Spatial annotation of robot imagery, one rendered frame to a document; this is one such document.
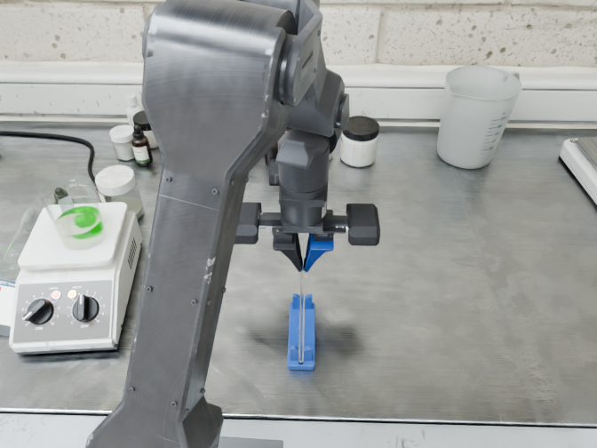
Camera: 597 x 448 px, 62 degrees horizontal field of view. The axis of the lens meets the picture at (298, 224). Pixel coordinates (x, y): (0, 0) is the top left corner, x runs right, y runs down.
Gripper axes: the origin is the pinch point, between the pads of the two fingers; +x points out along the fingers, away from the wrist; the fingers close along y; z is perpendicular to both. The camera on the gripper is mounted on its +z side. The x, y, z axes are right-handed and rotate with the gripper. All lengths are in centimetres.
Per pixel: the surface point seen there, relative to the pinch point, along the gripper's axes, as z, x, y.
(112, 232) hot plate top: 2.1, -1.1, 25.8
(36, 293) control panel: -6.4, 1.7, 33.6
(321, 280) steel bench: 1.9, 7.8, -2.6
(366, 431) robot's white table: -20.3, 8.0, -7.4
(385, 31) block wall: 49, -10, -15
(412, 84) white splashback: 44.4, -2.0, -20.6
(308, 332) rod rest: -7.9, 6.9, -0.8
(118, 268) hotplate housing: -2.3, 1.2, 24.3
